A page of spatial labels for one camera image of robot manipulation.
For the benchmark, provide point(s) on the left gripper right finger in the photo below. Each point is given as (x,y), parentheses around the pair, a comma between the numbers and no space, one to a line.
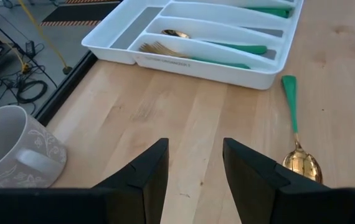
(274,199)

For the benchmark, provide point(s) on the black aluminium table frame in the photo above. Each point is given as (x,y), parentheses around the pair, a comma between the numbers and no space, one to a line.
(65,90)

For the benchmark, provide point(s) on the black mat orange stripes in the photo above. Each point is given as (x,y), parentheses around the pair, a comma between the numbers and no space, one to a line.
(81,12)

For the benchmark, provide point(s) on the white plastic cutlery tray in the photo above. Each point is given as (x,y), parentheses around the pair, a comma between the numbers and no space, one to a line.
(202,70)

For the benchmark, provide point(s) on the grey patterned mug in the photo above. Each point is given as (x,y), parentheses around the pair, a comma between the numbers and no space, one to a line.
(15,149)

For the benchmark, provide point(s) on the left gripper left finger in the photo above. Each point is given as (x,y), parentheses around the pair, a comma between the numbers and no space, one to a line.
(118,199)

